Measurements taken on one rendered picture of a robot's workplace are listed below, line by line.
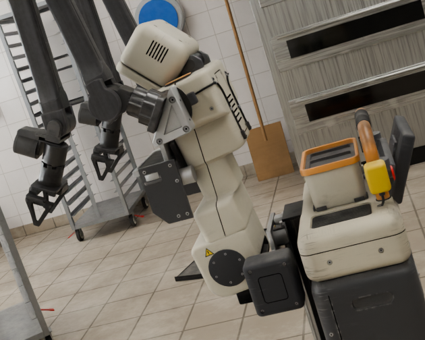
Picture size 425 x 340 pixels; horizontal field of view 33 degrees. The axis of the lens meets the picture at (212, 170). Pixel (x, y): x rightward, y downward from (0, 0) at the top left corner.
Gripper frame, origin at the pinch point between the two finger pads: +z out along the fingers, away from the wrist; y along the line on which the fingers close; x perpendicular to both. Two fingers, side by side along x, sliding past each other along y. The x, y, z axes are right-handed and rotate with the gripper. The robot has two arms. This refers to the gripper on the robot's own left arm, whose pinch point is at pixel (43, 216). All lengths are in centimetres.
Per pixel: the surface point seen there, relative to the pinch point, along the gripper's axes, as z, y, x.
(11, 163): 152, -428, -150
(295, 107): 17, -314, 71
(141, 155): 112, -423, -38
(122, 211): 137, -351, -33
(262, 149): 71, -391, 60
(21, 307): 142, -188, -53
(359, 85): -9, -308, 107
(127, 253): 140, -286, -14
